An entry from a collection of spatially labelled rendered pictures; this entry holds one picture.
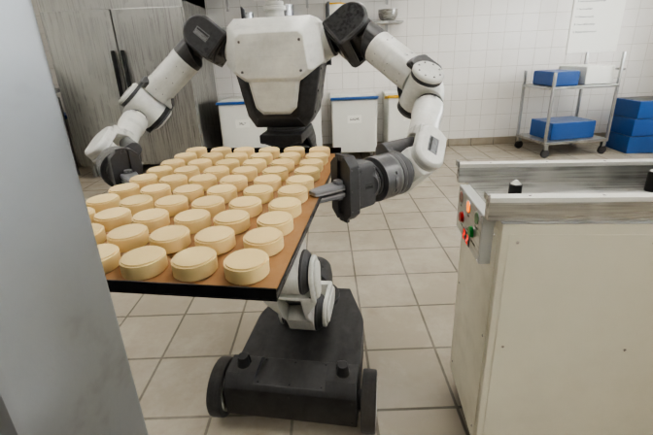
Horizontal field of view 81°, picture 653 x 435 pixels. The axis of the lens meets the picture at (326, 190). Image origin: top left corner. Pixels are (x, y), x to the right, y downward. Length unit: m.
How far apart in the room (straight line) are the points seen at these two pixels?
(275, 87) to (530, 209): 0.72
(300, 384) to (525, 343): 0.71
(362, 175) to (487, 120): 4.91
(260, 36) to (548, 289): 0.98
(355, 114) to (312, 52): 3.39
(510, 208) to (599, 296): 0.33
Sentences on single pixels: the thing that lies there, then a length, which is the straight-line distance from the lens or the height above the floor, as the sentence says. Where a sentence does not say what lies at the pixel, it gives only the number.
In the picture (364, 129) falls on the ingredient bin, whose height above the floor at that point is 0.39.
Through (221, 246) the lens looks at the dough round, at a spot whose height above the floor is 1.01.
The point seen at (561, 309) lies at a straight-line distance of 1.17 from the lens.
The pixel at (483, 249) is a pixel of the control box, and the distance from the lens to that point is 1.07.
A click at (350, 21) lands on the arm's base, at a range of 1.10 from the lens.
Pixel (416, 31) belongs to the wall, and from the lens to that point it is 5.18.
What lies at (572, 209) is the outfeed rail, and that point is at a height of 0.87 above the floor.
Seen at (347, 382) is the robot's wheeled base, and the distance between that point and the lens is 1.41.
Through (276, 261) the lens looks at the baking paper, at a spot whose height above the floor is 1.00.
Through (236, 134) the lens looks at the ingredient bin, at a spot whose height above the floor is 0.40.
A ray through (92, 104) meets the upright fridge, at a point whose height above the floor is 0.83.
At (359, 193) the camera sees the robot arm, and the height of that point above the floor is 1.00.
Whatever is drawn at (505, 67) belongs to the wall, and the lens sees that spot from 5.55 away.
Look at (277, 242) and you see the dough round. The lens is 0.47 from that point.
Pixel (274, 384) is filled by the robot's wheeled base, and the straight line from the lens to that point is 1.46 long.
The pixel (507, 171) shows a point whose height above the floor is 0.87.
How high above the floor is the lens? 1.23
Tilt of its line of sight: 20 degrees down
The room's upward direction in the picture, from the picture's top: 2 degrees counter-clockwise
